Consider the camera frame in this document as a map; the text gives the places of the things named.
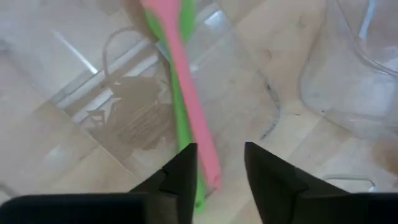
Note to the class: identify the pink silicone spatula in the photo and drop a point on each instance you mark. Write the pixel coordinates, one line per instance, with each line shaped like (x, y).
(188, 93)

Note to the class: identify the green silicone spatula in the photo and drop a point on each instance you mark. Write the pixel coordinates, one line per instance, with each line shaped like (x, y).
(183, 124)

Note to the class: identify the clear plastic bin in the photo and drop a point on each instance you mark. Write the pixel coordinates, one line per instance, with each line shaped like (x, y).
(342, 77)
(233, 77)

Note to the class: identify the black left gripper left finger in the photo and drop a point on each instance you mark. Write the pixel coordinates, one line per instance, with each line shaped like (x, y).
(177, 186)

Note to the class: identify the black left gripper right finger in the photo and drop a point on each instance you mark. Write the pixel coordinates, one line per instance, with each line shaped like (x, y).
(280, 193)

